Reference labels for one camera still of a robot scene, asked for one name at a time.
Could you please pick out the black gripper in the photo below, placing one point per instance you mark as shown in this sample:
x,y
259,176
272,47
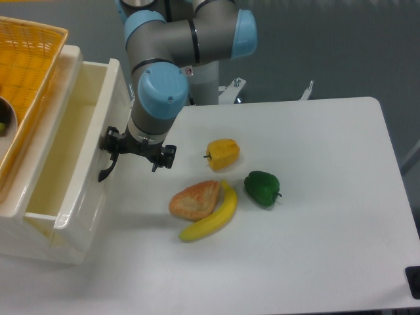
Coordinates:
x,y
115,144

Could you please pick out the white drawer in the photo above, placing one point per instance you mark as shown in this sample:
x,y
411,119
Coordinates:
x,y
68,199

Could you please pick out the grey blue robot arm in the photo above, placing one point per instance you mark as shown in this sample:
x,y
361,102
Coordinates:
x,y
161,38

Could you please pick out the white drawer cabinet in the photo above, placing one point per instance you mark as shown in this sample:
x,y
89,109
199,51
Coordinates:
x,y
19,236

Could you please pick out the brown pastry bread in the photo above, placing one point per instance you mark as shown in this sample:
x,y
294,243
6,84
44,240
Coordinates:
x,y
195,202

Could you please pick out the yellow bell pepper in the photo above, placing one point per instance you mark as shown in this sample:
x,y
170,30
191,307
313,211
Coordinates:
x,y
221,153

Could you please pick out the yellow banana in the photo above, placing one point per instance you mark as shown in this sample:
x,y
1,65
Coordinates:
x,y
216,220

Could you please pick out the green bell pepper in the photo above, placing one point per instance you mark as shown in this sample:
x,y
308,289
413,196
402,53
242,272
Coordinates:
x,y
262,187

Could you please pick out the grey bowl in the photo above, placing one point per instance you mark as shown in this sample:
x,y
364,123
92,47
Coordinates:
x,y
9,126

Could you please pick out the yellow woven basket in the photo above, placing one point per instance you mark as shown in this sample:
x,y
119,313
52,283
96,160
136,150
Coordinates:
x,y
29,52

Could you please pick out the black corner device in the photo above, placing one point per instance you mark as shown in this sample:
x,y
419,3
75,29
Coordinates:
x,y
413,277

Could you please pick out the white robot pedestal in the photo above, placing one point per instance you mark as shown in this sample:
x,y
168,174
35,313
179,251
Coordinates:
x,y
203,84

